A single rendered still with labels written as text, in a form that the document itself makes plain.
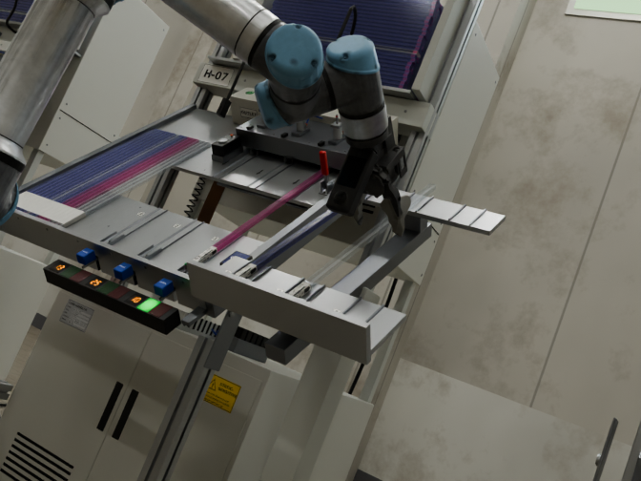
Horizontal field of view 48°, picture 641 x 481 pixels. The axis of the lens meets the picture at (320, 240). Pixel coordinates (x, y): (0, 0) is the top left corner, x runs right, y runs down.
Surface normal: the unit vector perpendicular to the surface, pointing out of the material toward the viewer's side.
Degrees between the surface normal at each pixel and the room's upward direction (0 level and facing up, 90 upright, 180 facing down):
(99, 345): 90
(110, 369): 90
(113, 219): 47
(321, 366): 90
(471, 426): 90
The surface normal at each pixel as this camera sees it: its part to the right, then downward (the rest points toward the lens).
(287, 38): 0.04, -0.14
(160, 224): -0.05, -0.85
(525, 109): -0.43, -0.32
